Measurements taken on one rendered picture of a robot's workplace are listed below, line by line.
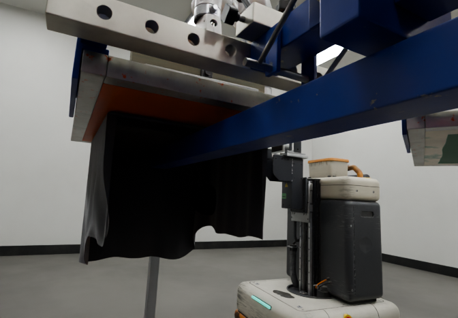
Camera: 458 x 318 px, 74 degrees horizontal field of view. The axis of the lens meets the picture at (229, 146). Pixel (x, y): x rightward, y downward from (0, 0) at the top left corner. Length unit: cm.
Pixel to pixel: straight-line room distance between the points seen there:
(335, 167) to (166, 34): 150
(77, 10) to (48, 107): 402
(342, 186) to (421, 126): 91
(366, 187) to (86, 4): 156
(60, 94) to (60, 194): 127
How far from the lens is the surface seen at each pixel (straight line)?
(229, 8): 53
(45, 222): 440
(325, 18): 35
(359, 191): 175
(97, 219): 81
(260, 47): 54
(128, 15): 51
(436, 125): 87
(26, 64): 467
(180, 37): 52
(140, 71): 57
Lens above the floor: 76
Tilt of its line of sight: 10 degrees up
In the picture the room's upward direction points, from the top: 3 degrees clockwise
